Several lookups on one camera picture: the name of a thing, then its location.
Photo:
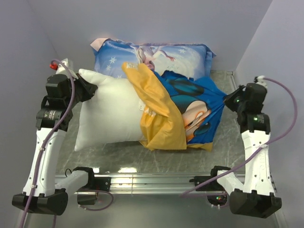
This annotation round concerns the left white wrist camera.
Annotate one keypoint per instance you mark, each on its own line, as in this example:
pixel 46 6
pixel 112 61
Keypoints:
pixel 61 70

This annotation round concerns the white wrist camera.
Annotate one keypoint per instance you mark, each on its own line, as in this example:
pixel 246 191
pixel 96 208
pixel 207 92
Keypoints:
pixel 61 70
pixel 260 80

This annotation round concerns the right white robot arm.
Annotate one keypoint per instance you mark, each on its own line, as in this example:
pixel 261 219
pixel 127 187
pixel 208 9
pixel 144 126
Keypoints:
pixel 254 197

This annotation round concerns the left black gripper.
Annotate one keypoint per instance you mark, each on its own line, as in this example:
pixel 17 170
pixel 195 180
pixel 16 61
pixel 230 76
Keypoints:
pixel 89 89

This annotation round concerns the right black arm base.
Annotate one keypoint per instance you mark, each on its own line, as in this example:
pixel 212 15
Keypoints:
pixel 218 201

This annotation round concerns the aluminium front rail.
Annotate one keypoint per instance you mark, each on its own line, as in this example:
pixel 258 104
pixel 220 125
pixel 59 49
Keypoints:
pixel 161 183

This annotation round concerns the pink cloth corner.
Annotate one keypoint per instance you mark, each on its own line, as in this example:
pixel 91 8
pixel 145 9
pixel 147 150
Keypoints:
pixel 97 43

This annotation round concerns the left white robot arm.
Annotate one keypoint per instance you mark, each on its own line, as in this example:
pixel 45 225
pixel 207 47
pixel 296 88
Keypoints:
pixel 41 194

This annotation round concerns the blue Elsa pillow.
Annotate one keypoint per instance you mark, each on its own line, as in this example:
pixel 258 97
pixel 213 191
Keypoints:
pixel 190 60

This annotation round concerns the yellow Mickey Mouse pillowcase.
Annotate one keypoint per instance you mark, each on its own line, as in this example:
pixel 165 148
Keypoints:
pixel 179 113

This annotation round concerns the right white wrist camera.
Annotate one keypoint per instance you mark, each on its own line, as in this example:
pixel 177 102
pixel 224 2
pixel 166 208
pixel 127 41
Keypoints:
pixel 260 80

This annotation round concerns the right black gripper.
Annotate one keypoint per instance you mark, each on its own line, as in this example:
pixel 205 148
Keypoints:
pixel 229 100

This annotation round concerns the white pillow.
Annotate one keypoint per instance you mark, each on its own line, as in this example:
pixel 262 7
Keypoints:
pixel 112 115

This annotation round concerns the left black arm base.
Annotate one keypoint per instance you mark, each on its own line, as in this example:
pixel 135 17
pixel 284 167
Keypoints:
pixel 88 196

